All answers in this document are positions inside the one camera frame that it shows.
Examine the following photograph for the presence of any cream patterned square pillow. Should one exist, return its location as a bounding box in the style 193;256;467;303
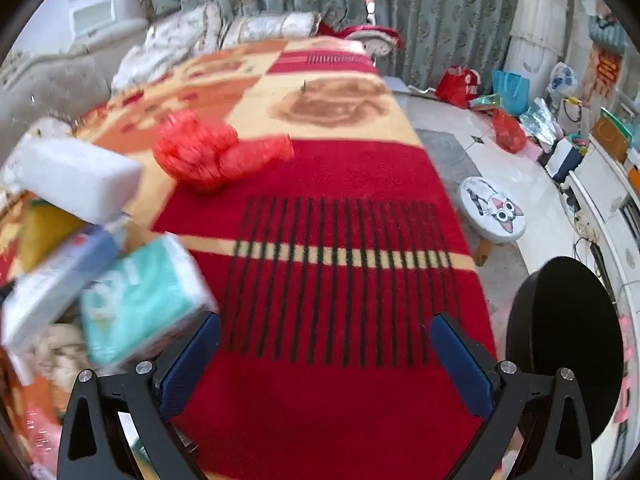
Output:
145;2;223;53

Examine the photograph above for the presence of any red shopping bag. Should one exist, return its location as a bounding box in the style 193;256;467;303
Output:
435;66;481;108

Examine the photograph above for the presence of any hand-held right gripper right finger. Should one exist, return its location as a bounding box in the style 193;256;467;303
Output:
429;311;597;480

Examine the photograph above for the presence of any brown paper bag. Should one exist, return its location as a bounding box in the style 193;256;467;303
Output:
592;110;631;161

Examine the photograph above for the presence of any white sponge block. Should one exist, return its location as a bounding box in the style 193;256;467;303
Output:
2;135;146;226

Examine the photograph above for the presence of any lace covered air conditioner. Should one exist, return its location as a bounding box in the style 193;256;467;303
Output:
505;0;568;86

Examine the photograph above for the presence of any red mesh bag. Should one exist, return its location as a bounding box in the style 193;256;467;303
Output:
152;109;296;192

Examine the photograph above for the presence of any red cloth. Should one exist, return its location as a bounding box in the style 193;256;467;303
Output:
320;22;401;47

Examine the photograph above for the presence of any red plastic bag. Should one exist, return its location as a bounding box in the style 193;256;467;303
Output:
492;109;527;153

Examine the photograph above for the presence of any red and orange printed blanket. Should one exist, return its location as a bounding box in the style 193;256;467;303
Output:
0;35;501;480

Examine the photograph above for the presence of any white plastic bag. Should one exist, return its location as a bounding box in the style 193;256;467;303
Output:
547;62;578;98

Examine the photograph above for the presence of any grey sofa backrest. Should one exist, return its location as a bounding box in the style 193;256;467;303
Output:
0;45;111;126

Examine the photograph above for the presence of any silver foil bag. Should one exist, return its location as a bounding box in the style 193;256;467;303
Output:
520;100;556;146

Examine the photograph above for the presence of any teal tissue pack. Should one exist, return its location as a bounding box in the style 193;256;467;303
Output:
80;234;218;368

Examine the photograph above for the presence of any blue shopping bag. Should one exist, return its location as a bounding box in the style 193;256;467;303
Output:
492;70;531;113

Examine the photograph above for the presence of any white quilt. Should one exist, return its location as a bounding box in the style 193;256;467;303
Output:
112;45;166;91

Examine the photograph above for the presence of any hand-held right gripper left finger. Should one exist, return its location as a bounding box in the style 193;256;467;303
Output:
57;311;223;480

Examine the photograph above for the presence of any cat print stool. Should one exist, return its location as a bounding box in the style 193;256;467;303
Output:
459;176;527;267

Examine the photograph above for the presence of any cream patterned long pillow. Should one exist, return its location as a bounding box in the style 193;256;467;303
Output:
220;12;321;48

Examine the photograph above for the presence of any black trash bin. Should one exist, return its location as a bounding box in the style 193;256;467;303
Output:
505;256;626;448

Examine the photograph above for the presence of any white tv cabinet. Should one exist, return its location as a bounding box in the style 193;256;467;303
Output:
570;145;640;461

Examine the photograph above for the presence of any dark navy bag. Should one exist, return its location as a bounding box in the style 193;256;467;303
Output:
542;137;583;181

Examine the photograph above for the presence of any blue and white medicine box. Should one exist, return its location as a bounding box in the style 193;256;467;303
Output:
0;225;126;348

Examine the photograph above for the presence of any yellow and green sponge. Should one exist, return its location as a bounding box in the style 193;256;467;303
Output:
15;200;91;273

